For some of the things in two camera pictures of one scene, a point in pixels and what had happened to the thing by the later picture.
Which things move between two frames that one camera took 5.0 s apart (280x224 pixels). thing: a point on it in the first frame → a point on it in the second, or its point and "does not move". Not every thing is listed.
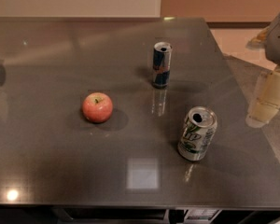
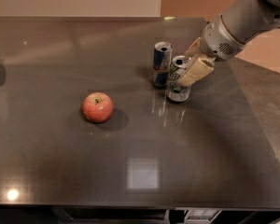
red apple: (97, 107) does not move
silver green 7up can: (198, 133) → (175, 91)
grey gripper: (279, 44) → (217, 41)
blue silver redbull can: (161, 64) does not move
